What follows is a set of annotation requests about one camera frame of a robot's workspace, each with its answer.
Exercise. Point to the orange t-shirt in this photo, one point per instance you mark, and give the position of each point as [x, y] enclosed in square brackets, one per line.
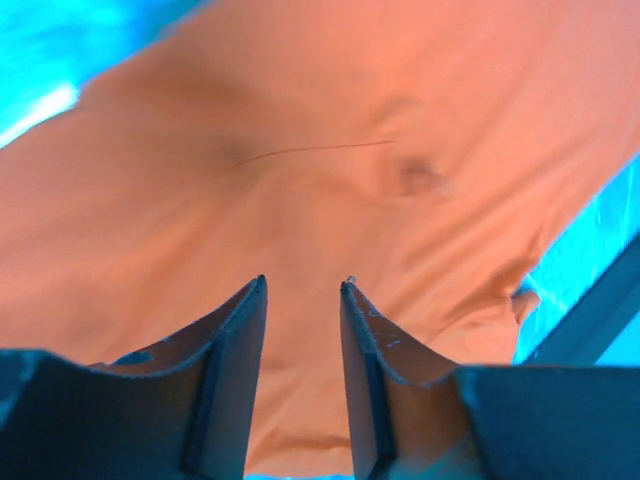
[434, 150]

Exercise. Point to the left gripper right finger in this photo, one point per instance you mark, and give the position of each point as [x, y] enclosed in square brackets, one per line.
[413, 414]

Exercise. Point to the folded teal t-shirt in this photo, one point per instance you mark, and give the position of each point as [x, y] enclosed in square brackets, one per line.
[51, 49]

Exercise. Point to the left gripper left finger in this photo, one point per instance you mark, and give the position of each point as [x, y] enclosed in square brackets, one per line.
[180, 408]

